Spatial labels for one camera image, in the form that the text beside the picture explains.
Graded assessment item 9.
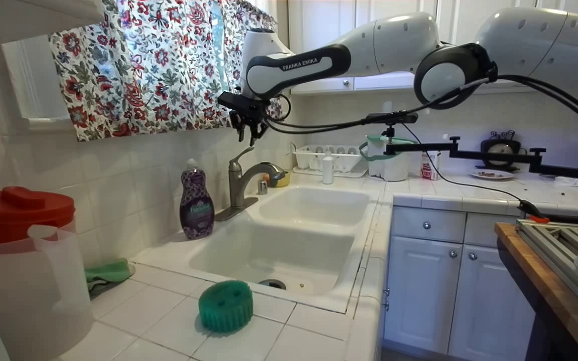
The black basket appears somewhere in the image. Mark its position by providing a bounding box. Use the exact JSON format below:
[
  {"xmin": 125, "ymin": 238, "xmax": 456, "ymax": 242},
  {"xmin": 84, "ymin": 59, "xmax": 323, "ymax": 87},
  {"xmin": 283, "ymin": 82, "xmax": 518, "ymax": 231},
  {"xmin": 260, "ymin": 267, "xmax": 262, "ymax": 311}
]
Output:
[{"xmin": 481, "ymin": 131, "xmax": 526, "ymax": 170}]

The purple dish soap bottle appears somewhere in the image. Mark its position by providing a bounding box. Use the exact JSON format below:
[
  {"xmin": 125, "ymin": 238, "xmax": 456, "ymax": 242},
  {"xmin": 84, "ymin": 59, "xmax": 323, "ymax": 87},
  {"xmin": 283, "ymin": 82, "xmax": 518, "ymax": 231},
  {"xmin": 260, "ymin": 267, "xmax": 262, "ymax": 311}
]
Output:
[{"xmin": 179, "ymin": 157, "xmax": 218, "ymax": 241}]

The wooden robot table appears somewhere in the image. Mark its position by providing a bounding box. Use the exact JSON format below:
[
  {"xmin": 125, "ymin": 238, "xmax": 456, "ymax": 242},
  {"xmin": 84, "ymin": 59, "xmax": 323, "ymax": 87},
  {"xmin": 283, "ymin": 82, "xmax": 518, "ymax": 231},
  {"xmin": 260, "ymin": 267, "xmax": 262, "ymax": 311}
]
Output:
[{"xmin": 495, "ymin": 220, "xmax": 578, "ymax": 361}]

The red floral curtain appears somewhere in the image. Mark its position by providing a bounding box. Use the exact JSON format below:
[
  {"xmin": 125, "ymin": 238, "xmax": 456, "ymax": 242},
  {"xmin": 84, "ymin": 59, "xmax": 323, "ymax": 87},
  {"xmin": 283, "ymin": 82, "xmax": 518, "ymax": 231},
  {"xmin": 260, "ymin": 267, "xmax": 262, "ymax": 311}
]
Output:
[{"xmin": 46, "ymin": 0, "xmax": 285, "ymax": 145}]

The white window frame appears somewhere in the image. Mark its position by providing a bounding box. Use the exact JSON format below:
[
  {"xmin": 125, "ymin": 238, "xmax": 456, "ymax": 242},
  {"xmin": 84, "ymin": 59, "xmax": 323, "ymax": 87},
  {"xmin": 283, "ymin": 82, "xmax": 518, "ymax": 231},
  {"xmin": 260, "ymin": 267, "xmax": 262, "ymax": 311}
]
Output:
[{"xmin": 0, "ymin": 35, "xmax": 81, "ymax": 133}]

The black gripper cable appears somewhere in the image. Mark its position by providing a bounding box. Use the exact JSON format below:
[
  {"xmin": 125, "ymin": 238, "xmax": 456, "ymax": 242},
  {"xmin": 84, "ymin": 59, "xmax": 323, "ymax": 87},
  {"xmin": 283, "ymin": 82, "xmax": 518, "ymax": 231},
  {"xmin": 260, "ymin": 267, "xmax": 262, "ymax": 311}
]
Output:
[{"xmin": 262, "ymin": 68, "xmax": 578, "ymax": 138}]

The metal sink drain strainer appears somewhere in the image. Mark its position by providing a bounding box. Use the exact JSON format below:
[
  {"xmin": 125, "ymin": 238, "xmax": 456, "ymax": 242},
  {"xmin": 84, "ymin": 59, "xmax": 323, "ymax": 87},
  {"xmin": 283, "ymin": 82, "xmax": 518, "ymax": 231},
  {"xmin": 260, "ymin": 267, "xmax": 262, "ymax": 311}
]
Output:
[{"xmin": 257, "ymin": 277, "xmax": 289, "ymax": 290}]

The black stereo camera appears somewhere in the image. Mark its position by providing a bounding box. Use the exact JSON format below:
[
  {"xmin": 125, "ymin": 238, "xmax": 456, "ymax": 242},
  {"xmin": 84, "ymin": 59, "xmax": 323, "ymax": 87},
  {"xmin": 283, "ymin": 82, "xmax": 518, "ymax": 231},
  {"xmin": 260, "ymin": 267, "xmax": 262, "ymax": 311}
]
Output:
[{"xmin": 364, "ymin": 110, "xmax": 421, "ymax": 127}]

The white plate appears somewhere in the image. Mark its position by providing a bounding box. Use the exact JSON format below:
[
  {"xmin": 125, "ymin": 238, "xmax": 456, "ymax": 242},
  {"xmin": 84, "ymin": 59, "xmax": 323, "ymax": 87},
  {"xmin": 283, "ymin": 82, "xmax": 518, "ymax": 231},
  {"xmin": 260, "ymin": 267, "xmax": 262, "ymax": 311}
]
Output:
[{"xmin": 469, "ymin": 166, "xmax": 518, "ymax": 183}]

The yellow green sponge holder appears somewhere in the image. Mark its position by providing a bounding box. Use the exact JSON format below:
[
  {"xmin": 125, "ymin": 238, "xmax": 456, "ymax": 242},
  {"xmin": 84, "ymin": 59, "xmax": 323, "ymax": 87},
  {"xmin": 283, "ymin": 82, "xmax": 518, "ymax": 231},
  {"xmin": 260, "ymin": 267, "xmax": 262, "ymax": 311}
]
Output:
[{"xmin": 274, "ymin": 169, "xmax": 293, "ymax": 190}]

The chrome sink faucet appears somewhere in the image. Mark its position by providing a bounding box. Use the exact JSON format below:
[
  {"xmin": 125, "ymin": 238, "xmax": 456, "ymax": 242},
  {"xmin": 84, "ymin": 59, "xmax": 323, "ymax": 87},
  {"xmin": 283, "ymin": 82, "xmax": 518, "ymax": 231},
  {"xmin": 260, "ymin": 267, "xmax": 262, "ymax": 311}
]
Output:
[{"xmin": 216, "ymin": 159, "xmax": 287, "ymax": 225}]

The round green scrubber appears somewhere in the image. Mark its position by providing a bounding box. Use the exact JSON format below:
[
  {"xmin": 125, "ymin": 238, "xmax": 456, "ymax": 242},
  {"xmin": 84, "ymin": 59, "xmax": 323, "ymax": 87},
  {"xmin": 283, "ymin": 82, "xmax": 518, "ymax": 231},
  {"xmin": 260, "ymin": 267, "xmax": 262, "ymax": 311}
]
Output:
[{"xmin": 198, "ymin": 279, "xmax": 255, "ymax": 335}]

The white dish rack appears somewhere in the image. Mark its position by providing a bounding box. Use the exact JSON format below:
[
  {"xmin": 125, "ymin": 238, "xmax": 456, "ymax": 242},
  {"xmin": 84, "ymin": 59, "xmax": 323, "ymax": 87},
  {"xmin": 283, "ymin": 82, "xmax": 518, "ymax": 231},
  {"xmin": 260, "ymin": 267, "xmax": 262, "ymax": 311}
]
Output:
[{"xmin": 291, "ymin": 143, "xmax": 365, "ymax": 176}]

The small white bottle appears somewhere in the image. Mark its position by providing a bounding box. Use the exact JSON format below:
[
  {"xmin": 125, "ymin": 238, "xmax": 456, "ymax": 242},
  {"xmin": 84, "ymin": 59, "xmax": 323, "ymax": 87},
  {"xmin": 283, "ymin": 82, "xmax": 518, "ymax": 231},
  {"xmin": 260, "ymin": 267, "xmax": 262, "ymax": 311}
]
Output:
[{"xmin": 322, "ymin": 155, "xmax": 337, "ymax": 186}]

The white cabinet drawer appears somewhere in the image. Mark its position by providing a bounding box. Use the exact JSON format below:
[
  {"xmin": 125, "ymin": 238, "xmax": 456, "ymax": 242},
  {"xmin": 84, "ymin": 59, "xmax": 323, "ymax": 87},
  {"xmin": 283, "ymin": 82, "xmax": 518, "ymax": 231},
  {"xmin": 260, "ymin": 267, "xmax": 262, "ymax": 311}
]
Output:
[
  {"xmin": 389, "ymin": 204, "xmax": 471, "ymax": 245},
  {"xmin": 464, "ymin": 213, "xmax": 526, "ymax": 250}
]

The white cabinet door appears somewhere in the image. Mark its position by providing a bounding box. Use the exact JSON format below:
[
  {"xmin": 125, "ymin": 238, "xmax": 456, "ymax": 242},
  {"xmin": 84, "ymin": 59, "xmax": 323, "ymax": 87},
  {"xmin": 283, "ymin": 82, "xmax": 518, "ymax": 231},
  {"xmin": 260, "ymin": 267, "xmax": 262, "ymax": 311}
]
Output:
[
  {"xmin": 381, "ymin": 234, "xmax": 466, "ymax": 354},
  {"xmin": 448, "ymin": 242, "xmax": 539, "ymax": 361}
]

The white upper wall cabinet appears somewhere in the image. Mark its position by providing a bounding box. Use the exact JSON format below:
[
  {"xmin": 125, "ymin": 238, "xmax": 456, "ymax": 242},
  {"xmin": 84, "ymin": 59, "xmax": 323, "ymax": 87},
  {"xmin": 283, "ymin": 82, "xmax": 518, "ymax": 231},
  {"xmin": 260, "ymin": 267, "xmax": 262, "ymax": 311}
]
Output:
[
  {"xmin": 0, "ymin": 0, "xmax": 106, "ymax": 50},
  {"xmin": 281, "ymin": 0, "xmax": 578, "ymax": 96}
]

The brushed metal faucet handle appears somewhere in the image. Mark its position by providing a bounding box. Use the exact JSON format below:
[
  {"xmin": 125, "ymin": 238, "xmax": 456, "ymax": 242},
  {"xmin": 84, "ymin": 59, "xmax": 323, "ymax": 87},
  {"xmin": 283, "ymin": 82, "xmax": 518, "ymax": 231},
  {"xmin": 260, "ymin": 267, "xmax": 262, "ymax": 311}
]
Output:
[{"xmin": 228, "ymin": 146, "xmax": 257, "ymax": 169}]

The green cloth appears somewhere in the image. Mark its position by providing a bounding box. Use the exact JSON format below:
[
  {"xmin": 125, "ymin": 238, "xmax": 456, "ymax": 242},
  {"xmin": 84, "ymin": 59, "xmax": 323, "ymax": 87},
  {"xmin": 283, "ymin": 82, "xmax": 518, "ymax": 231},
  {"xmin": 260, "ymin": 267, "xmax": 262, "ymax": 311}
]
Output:
[{"xmin": 84, "ymin": 258, "xmax": 137, "ymax": 298}]

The white container green rim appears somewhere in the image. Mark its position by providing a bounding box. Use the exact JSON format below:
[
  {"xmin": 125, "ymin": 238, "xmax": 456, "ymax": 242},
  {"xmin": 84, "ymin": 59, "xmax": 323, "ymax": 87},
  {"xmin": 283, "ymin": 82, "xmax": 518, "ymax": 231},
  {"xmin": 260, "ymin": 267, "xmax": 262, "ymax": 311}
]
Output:
[{"xmin": 357, "ymin": 133, "xmax": 415, "ymax": 185}]

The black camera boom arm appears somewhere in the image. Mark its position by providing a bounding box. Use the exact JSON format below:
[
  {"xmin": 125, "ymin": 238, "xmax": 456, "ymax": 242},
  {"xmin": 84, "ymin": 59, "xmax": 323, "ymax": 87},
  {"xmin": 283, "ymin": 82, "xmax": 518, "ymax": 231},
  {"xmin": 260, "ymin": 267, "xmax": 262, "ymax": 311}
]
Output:
[{"xmin": 380, "ymin": 127, "xmax": 578, "ymax": 185}]

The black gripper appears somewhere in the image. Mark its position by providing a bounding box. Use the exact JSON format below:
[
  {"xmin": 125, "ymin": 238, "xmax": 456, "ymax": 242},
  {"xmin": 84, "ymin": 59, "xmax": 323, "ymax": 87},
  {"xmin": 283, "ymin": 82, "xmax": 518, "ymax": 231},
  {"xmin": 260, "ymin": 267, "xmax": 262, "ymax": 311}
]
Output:
[{"xmin": 218, "ymin": 89, "xmax": 274, "ymax": 145}]

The white double sink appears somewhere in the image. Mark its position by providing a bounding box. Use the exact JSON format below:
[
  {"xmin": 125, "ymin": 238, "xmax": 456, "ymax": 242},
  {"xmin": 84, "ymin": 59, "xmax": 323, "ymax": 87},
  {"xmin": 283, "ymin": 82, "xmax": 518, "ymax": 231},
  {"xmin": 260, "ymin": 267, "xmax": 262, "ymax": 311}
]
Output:
[{"xmin": 131, "ymin": 183, "xmax": 397, "ymax": 316}]

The metal mounting rail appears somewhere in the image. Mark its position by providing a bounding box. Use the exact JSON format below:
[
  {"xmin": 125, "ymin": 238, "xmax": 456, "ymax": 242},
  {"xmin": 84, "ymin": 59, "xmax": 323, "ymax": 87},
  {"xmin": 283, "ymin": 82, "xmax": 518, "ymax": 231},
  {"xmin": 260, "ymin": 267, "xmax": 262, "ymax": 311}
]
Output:
[{"xmin": 514, "ymin": 217, "xmax": 578, "ymax": 328}]

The black camera cable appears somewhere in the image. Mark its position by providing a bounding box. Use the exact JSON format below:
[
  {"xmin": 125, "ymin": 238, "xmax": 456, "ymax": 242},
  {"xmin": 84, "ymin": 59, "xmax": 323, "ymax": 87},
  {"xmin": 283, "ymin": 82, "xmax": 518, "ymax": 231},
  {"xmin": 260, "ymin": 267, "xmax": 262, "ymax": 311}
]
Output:
[{"xmin": 397, "ymin": 121, "xmax": 578, "ymax": 227}]

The clear pitcher with red lid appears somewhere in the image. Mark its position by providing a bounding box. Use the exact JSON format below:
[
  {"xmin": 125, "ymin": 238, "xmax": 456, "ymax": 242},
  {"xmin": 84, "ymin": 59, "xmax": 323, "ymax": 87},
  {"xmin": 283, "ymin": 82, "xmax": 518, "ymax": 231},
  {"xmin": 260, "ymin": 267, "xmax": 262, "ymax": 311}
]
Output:
[{"xmin": 0, "ymin": 185, "xmax": 96, "ymax": 361}]

